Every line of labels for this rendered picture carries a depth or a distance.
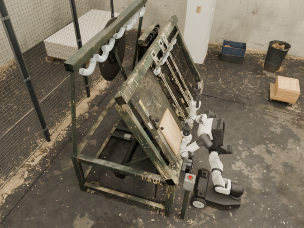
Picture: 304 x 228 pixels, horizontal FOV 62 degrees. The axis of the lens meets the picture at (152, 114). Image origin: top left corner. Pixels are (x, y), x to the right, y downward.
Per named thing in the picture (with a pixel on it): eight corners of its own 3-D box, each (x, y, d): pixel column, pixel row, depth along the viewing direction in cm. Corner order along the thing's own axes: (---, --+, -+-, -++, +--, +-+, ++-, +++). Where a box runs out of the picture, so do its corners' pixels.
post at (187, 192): (183, 220, 350) (190, 189, 301) (179, 218, 352) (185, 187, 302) (184, 216, 355) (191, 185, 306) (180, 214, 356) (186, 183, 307)
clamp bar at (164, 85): (183, 129, 359) (199, 125, 346) (143, 56, 304) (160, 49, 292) (185, 124, 366) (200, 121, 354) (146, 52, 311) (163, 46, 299)
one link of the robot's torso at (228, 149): (233, 149, 320) (230, 138, 311) (232, 156, 311) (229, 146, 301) (211, 149, 333) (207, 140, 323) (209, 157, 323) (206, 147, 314)
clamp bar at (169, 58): (190, 107, 395) (204, 104, 382) (155, 39, 340) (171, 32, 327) (191, 103, 402) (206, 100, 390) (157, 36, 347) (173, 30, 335)
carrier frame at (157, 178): (169, 217, 352) (174, 183, 298) (80, 190, 381) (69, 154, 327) (196, 117, 511) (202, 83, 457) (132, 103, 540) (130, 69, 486)
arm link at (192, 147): (184, 150, 306) (199, 141, 297) (186, 159, 297) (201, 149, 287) (178, 146, 301) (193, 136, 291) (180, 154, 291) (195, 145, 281)
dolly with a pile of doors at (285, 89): (293, 108, 540) (301, 92, 514) (267, 102, 553) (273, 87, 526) (292, 92, 584) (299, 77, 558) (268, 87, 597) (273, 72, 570)
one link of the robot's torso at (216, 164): (223, 167, 349) (220, 143, 323) (222, 177, 337) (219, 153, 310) (212, 166, 355) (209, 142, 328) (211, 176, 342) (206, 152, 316)
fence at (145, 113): (173, 162, 314) (176, 162, 312) (135, 102, 270) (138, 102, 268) (174, 159, 318) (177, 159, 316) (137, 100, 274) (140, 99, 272)
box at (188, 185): (192, 192, 298) (194, 183, 287) (182, 189, 301) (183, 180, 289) (194, 183, 307) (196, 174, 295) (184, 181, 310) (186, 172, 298)
